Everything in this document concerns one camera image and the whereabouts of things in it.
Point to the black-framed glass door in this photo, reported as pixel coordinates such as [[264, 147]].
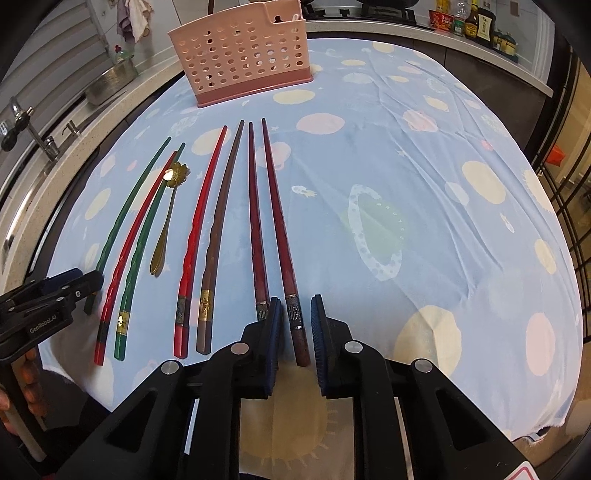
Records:
[[565, 207]]

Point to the green dish soap bottle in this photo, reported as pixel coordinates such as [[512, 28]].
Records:
[[121, 54]]

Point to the thin red chopstick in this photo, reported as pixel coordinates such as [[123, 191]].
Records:
[[99, 353]]

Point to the white hanging cloth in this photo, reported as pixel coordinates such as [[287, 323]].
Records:
[[141, 18]]

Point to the person's left hand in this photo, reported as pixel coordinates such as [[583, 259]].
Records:
[[34, 383]]

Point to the metal sink faucet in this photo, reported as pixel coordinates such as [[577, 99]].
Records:
[[34, 134]]

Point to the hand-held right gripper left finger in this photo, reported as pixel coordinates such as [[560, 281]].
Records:
[[273, 332]]

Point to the metal soap dispenser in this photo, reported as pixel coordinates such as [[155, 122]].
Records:
[[71, 129]]

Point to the dark red chopstick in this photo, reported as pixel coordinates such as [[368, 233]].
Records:
[[288, 286], [258, 277]]

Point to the thick red chopstick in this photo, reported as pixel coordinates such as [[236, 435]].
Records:
[[189, 272]]

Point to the brown sauce bottle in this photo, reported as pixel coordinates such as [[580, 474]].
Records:
[[472, 21]]

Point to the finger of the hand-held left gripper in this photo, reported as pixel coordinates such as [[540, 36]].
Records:
[[60, 279], [91, 282]]

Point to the clear bottle green label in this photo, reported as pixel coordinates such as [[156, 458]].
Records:
[[459, 23]]

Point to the metal colander bowl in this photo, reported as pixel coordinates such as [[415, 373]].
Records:
[[111, 81]]

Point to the gold flower-shaped spoon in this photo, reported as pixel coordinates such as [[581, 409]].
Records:
[[157, 263]]

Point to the yellow packet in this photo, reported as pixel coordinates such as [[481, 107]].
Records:
[[443, 4]]

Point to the black gas stove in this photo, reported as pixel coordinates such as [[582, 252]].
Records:
[[355, 16]]

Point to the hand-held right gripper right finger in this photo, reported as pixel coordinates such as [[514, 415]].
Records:
[[318, 341]]

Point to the blue planet-printed tablecloth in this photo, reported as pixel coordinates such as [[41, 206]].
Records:
[[392, 161]]

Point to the brown chopstick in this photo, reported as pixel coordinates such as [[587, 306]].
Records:
[[212, 277]]

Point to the pink perforated utensil basket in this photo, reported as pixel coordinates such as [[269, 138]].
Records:
[[240, 60]]

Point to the red instant noodle cup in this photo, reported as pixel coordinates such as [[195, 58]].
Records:
[[442, 21]]

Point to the dark soy sauce bottle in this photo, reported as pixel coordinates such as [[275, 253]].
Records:
[[485, 27]]

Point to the green-lidded jar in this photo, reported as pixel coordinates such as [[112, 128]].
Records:
[[497, 41], [509, 46]]

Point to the purple hanging cloth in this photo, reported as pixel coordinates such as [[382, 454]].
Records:
[[122, 18]]

